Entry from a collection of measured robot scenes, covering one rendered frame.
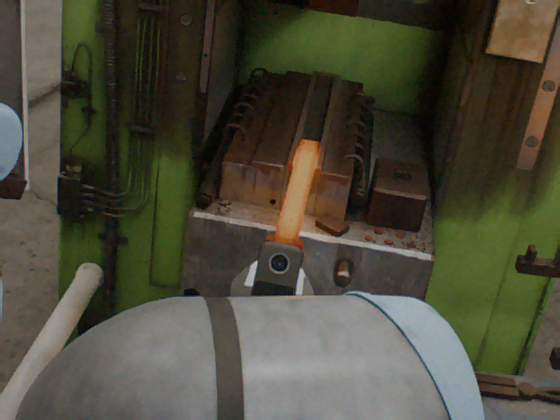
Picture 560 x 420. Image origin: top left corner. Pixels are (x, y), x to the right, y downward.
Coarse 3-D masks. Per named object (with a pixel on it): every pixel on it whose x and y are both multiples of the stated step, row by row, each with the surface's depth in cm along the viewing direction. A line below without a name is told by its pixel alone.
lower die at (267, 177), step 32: (288, 96) 150; (256, 128) 138; (288, 128) 138; (352, 128) 142; (224, 160) 126; (256, 160) 125; (288, 160) 125; (320, 160) 127; (352, 160) 130; (224, 192) 128; (256, 192) 128; (320, 192) 127
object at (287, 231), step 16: (304, 144) 129; (304, 160) 124; (304, 176) 119; (288, 192) 114; (304, 192) 114; (288, 208) 110; (304, 208) 110; (288, 224) 106; (272, 240) 100; (288, 240) 101
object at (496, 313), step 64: (448, 64) 157; (512, 64) 129; (448, 128) 140; (512, 128) 134; (448, 192) 140; (512, 192) 139; (448, 256) 146; (512, 256) 146; (448, 320) 152; (512, 320) 152
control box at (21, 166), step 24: (0, 0) 112; (24, 0) 114; (0, 24) 112; (24, 24) 114; (0, 48) 112; (24, 48) 113; (0, 72) 112; (24, 72) 113; (0, 96) 112; (24, 96) 113; (24, 120) 113; (24, 144) 113; (24, 168) 113
